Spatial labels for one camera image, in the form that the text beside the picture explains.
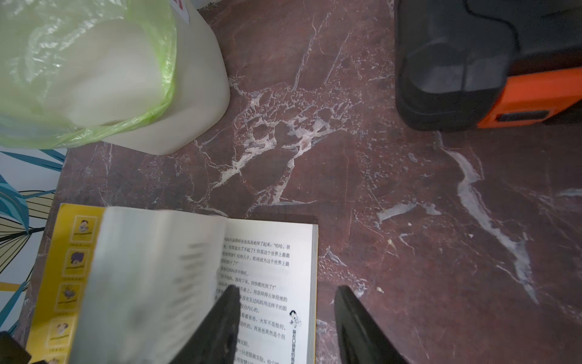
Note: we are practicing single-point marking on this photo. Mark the yellow cover book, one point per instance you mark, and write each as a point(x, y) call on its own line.
point(125, 285)

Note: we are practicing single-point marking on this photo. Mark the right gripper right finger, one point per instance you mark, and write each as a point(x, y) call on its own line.
point(360, 339)

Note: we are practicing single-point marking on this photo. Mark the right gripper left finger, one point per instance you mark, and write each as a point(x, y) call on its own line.
point(215, 340)

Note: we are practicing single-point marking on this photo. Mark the white bin green bag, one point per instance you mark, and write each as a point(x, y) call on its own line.
point(144, 75)

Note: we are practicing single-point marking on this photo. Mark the black plastic tool case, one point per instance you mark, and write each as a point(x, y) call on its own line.
point(487, 64)

